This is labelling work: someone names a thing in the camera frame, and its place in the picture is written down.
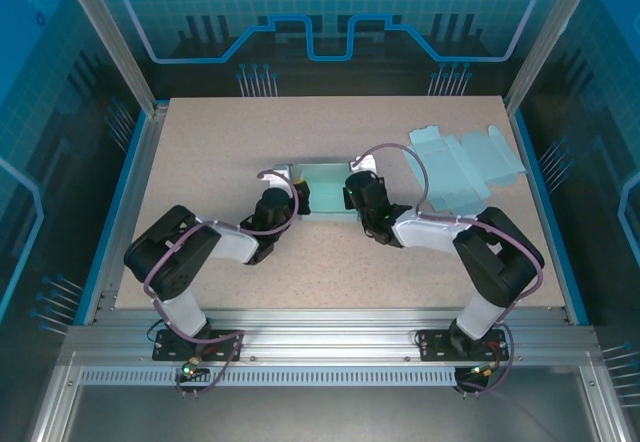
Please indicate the light blue paper box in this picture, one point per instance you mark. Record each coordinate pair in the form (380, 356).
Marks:
(480, 162)
(327, 189)

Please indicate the small LED connector board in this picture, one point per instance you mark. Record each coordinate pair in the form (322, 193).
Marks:
(482, 371)
(189, 369)

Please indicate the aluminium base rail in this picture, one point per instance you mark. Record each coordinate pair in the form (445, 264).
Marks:
(325, 334)

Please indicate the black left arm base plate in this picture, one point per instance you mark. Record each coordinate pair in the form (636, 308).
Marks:
(165, 349)

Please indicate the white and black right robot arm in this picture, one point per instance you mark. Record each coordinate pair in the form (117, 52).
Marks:
(430, 234)

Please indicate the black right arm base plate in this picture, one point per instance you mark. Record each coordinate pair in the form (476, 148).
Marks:
(432, 347)

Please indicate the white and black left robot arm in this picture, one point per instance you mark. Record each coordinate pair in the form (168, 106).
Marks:
(230, 244)

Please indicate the aluminium frame post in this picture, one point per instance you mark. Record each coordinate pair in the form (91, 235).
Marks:
(117, 42)
(548, 42)

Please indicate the blue table edge strip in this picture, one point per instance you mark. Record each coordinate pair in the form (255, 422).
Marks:
(129, 162)
(534, 162)

